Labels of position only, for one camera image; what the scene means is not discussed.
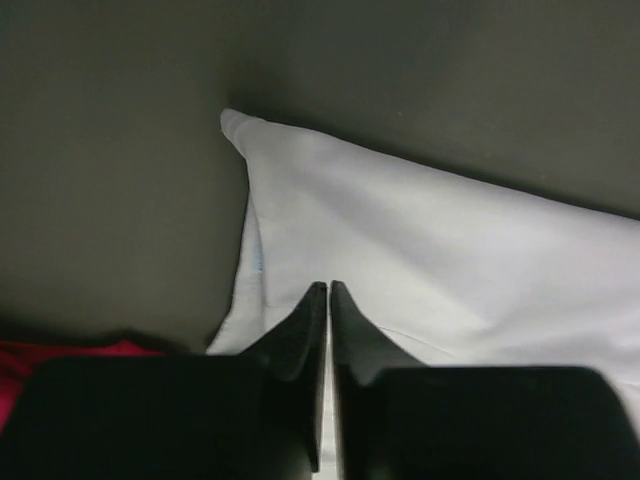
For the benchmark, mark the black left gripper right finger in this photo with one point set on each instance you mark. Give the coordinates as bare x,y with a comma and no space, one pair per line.
399,418

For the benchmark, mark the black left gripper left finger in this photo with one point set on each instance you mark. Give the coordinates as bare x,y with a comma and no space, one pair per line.
256,414

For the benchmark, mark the red folded t shirt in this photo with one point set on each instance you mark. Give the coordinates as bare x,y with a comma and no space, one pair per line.
19,361

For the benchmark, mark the white t shirt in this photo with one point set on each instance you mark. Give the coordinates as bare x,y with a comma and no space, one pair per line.
455,270

